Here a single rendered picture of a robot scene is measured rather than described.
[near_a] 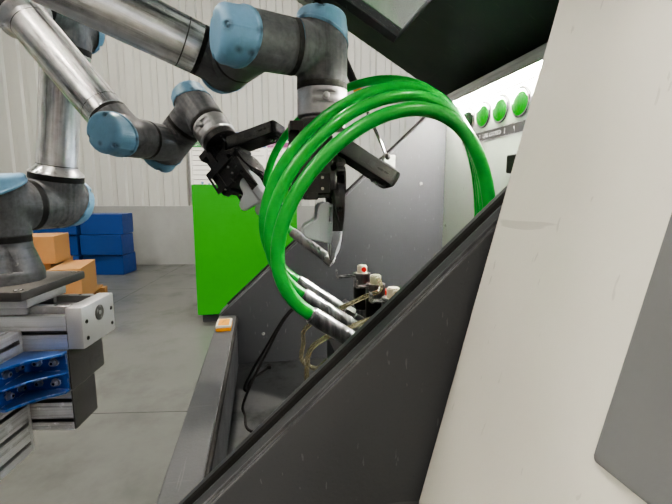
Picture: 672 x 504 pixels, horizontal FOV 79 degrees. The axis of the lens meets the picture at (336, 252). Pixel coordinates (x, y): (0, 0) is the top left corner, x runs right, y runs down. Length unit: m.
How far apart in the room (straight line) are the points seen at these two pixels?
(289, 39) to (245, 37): 0.06
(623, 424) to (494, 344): 0.10
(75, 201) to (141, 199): 6.53
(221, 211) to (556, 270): 3.76
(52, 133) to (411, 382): 1.01
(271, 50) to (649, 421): 0.54
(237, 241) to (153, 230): 3.83
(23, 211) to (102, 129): 0.33
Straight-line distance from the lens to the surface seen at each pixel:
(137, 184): 7.72
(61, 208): 1.16
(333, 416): 0.33
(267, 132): 0.79
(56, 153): 1.17
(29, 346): 1.08
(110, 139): 0.83
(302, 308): 0.41
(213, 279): 4.03
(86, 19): 0.71
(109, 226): 6.96
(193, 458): 0.51
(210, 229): 3.97
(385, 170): 0.63
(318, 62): 0.63
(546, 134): 0.32
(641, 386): 0.22
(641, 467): 0.22
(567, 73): 0.33
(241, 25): 0.59
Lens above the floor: 1.23
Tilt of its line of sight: 8 degrees down
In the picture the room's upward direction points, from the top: straight up
